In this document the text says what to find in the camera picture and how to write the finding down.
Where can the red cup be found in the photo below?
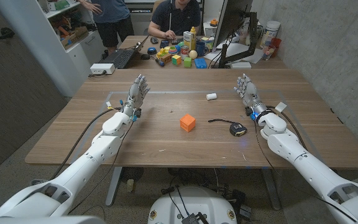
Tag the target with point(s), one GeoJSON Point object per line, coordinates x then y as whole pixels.
{"type": "Point", "coordinates": [276, 45]}

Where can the black computer mouse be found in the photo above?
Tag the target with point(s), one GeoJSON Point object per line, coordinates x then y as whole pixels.
{"type": "Point", "coordinates": [145, 57]}

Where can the orange cube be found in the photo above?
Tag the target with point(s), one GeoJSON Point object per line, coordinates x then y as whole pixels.
{"type": "Point", "coordinates": [187, 123]}

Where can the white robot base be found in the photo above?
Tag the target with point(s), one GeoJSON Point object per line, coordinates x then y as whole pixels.
{"type": "Point", "coordinates": [193, 202]}

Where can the blue plastic block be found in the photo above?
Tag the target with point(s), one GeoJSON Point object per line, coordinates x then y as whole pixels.
{"type": "Point", "coordinates": [200, 63]}

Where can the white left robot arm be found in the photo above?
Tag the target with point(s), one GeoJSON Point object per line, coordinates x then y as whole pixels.
{"type": "Point", "coordinates": [82, 168]}

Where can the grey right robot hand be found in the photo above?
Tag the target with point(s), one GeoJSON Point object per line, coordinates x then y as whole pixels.
{"type": "Point", "coordinates": [249, 91]}

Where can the cardboard box with tools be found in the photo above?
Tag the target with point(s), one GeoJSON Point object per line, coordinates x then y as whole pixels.
{"type": "Point", "coordinates": [75, 36]}

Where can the yellow mustard bottle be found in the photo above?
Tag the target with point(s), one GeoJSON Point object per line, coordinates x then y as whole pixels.
{"type": "Point", "coordinates": [193, 39]}

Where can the white tag on right wrist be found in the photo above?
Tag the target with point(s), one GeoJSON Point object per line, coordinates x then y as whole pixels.
{"type": "Point", "coordinates": [280, 107]}

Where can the computer monitor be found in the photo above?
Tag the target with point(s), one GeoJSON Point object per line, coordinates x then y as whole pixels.
{"type": "Point", "coordinates": [230, 21]}

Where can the white power box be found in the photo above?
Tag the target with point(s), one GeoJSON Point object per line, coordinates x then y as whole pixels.
{"type": "Point", "coordinates": [102, 68]}

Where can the juice carton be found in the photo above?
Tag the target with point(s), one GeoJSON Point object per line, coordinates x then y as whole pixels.
{"type": "Point", "coordinates": [187, 40]}

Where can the green cube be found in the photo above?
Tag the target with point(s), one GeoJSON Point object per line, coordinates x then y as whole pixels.
{"type": "Point", "coordinates": [187, 62]}

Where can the black power strip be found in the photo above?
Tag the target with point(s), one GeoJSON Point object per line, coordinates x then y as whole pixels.
{"type": "Point", "coordinates": [241, 203]}

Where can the grey table leg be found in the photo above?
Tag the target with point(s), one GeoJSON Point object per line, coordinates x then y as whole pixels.
{"type": "Point", "coordinates": [113, 186]}
{"type": "Point", "coordinates": [271, 189]}

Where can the standing person in blue shirt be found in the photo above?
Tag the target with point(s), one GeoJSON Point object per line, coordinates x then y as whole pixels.
{"type": "Point", "coordinates": [110, 15]}

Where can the black laptop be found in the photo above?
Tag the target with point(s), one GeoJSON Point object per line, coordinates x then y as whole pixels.
{"type": "Point", "coordinates": [121, 57]}

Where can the white shelf cabinet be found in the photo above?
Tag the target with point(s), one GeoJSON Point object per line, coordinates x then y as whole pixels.
{"type": "Point", "coordinates": [39, 34]}

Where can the seated person in dark shirt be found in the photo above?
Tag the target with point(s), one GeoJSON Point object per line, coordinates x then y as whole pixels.
{"type": "Point", "coordinates": [179, 17]}

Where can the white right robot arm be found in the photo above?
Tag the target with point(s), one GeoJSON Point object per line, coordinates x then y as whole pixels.
{"type": "Point", "coordinates": [306, 165]}

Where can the white tag on wrist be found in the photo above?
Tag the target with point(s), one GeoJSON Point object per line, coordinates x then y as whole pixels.
{"type": "Point", "coordinates": [280, 107]}
{"type": "Point", "coordinates": [108, 104]}

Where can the tin can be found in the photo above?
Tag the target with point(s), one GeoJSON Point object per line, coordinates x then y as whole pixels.
{"type": "Point", "coordinates": [184, 52]}

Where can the dark blue mug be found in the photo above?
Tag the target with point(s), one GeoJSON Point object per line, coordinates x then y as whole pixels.
{"type": "Point", "coordinates": [201, 48]}

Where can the beige egg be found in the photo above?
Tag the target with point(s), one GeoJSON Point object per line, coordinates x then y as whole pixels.
{"type": "Point", "coordinates": [193, 54]}

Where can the flat white box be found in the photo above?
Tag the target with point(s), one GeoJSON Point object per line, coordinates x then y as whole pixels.
{"type": "Point", "coordinates": [241, 65]}

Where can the blue round gadget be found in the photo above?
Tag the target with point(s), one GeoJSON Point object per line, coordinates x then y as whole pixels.
{"type": "Point", "coordinates": [151, 50]}

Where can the white canister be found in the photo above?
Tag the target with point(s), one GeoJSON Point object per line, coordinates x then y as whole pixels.
{"type": "Point", "coordinates": [270, 32]}

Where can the black floor fan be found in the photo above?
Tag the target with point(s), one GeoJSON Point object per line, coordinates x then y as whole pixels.
{"type": "Point", "coordinates": [132, 173]}

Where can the white bandage roll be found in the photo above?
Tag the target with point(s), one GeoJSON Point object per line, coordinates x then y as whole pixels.
{"type": "Point", "coordinates": [211, 96]}

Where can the white tag on left wrist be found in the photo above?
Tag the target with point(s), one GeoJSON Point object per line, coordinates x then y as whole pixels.
{"type": "Point", "coordinates": [108, 104]}

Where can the clear glass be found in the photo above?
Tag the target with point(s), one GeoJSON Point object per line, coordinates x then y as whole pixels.
{"type": "Point", "coordinates": [267, 53]}

